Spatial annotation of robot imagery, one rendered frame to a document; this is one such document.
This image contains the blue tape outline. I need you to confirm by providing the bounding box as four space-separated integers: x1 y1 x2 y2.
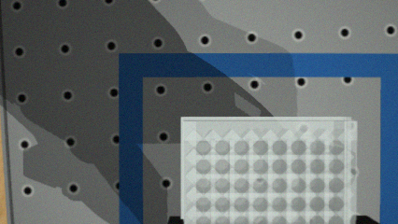
119 53 398 224

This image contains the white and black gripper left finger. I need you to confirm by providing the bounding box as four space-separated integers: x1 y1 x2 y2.
167 217 184 224

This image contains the grey perforated base plate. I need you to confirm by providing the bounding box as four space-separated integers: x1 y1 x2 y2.
0 0 398 224

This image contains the clear well plate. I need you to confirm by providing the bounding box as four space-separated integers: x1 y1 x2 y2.
180 117 357 224

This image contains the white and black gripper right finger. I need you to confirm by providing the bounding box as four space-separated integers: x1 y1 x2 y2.
356 216 379 224

